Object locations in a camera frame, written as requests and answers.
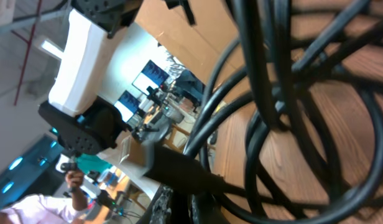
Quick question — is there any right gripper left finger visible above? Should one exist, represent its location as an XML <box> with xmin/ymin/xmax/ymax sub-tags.
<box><xmin>142</xmin><ymin>185</ymin><xmax>173</xmax><ymax>224</ymax></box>

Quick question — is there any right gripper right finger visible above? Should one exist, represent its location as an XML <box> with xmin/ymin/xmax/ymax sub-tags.
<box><xmin>191</xmin><ymin>193</ymin><xmax>229</xmax><ymax>224</ymax></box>

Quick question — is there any black USB cable bundle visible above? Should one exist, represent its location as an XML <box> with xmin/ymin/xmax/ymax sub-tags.
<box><xmin>141</xmin><ymin>0</ymin><xmax>383</xmax><ymax>224</ymax></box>

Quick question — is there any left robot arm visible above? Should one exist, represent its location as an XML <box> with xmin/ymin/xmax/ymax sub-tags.
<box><xmin>38</xmin><ymin>0</ymin><xmax>142</xmax><ymax>155</ymax></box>

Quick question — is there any person in white shirt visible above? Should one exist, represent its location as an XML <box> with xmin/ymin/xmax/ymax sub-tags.
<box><xmin>0</xmin><ymin>170</ymin><xmax>88</xmax><ymax>224</ymax></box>

